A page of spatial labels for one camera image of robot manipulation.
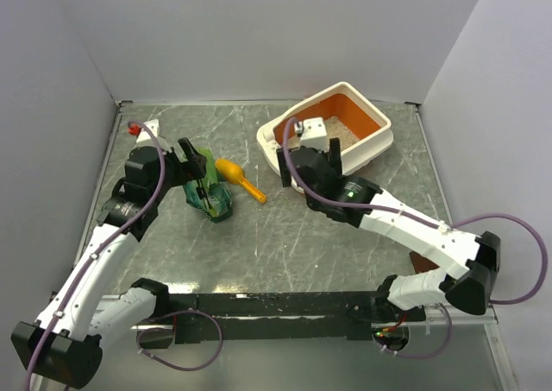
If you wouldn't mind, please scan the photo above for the yellow plastic scoop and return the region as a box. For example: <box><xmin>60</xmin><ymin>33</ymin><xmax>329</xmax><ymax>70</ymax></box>
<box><xmin>215</xmin><ymin>159</ymin><xmax>267</xmax><ymax>204</ymax></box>

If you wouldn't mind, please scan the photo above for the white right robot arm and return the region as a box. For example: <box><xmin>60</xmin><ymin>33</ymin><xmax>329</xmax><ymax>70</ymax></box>
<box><xmin>277</xmin><ymin>138</ymin><xmax>501</xmax><ymax>321</ymax></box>

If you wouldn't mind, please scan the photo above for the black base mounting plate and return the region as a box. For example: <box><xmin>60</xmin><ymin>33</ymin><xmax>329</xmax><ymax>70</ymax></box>
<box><xmin>118</xmin><ymin>291</ymin><xmax>426</xmax><ymax>345</ymax></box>

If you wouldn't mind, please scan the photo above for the brown wooden block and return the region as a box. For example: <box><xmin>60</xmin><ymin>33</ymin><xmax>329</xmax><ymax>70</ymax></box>
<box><xmin>409</xmin><ymin>251</ymin><xmax>438</xmax><ymax>274</ymax></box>

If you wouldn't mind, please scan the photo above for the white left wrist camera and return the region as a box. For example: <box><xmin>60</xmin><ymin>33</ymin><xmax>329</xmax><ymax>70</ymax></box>
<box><xmin>128</xmin><ymin>119</ymin><xmax>170</xmax><ymax>151</ymax></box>

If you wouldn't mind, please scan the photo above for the white orange litter box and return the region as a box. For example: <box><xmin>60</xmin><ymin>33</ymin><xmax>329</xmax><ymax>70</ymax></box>
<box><xmin>256</xmin><ymin>81</ymin><xmax>393</xmax><ymax>174</ymax></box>

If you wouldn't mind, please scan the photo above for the green litter bag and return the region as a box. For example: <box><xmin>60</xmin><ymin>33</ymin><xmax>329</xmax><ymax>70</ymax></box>
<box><xmin>183</xmin><ymin>148</ymin><xmax>233</xmax><ymax>223</ymax></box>

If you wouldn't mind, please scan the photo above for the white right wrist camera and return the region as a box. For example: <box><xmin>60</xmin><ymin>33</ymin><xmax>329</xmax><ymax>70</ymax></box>
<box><xmin>294</xmin><ymin>117</ymin><xmax>329</xmax><ymax>152</ymax></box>

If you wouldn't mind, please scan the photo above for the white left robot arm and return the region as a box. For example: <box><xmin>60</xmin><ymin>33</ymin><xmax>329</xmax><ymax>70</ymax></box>
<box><xmin>11</xmin><ymin>138</ymin><xmax>207</xmax><ymax>389</ymax></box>

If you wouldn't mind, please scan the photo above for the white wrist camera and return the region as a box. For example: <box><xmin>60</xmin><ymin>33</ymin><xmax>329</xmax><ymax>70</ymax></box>
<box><xmin>128</xmin><ymin>119</ymin><xmax>170</xmax><ymax>151</ymax></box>
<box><xmin>294</xmin><ymin>117</ymin><xmax>329</xmax><ymax>152</ymax></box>

